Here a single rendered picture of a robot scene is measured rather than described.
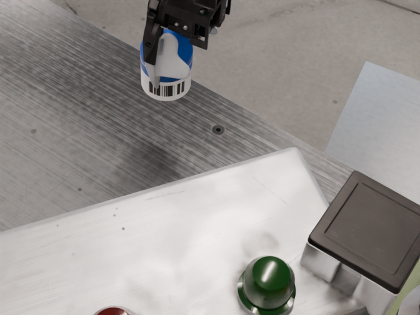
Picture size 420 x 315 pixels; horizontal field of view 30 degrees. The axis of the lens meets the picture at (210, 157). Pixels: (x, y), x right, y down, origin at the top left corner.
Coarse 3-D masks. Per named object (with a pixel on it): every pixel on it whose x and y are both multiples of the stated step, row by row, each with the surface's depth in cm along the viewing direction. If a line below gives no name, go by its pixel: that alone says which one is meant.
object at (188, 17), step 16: (160, 0) 92; (176, 0) 92; (192, 0) 92; (208, 0) 90; (224, 0) 95; (160, 16) 94; (176, 16) 92; (192, 16) 91; (208, 16) 91; (224, 16) 97; (192, 32) 93; (208, 32) 92
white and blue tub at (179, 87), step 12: (180, 36) 105; (180, 48) 103; (192, 48) 104; (144, 72) 104; (144, 84) 106; (168, 84) 104; (180, 84) 105; (156, 96) 106; (168, 96) 106; (180, 96) 107
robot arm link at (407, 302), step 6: (414, 288) 77; (408, 294) 76; (414, 294) 76; (408, 300) 75; (414, 300) 75; (402, 306) 75; (408, 306) 75; (414, 306) 74; (402, 312) 75; (408, 312) 74; (414, 312) 74
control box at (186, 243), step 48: (144, 192) 38; (192, 192) 38; (240, 192) 38; (288, 192) 38; (0, 240) 36; (48, 240) 36; (96, 240) 36; (144, 240) 36; (192, 240) 36; (240, 240) 36; (288, 240) 37; (0, 288) 34; (48, 288) 35; (96, 288) 35; (144, 288) 35; (192, 288) 35; (336, 288) 35
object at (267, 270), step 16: (272, 256) 34; (256, 272) 33; (272, 272) 33; (288, 272) 33; (240, 288) 34; (256, 288) 33; (272, 288) 33; (288, 288) 33; (240, 304) 35; (256, 304) 34; (272, 304) 33; (288, 304) 34
